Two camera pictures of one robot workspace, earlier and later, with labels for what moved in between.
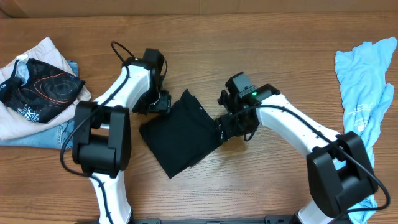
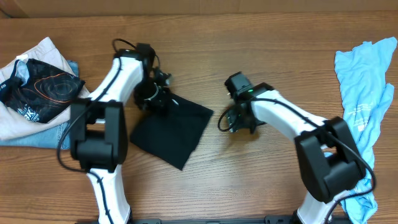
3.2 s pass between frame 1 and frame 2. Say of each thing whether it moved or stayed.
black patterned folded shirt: stayed
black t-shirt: moved
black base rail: stayed
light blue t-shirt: stayed
